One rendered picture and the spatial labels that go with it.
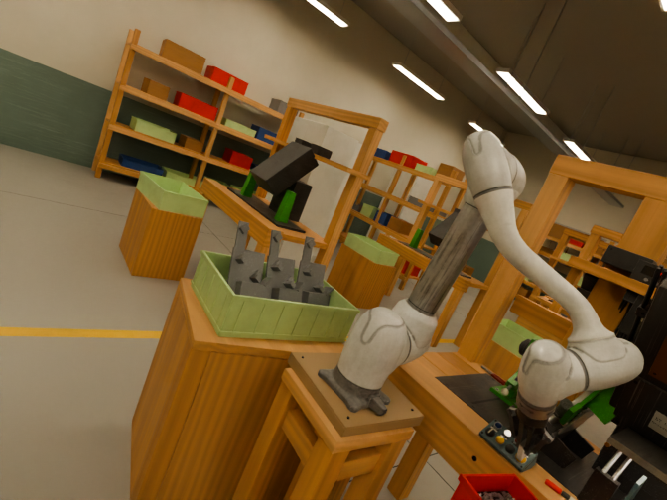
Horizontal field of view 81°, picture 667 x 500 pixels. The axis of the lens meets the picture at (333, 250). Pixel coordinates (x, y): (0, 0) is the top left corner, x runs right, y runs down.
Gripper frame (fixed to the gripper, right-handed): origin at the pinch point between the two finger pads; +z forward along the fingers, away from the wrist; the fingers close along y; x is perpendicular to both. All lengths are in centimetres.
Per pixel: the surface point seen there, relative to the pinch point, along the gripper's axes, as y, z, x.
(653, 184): -22, -42, 104
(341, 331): -81, 8, -9
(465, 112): -712, 179, 828
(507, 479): 2.5, -0.6, -10.6
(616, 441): 15.5, -10.1, 14.2
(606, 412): 7.8, 0.1, 29.9
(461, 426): -18.3, 6.4, -4.2
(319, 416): -34, -18, -45
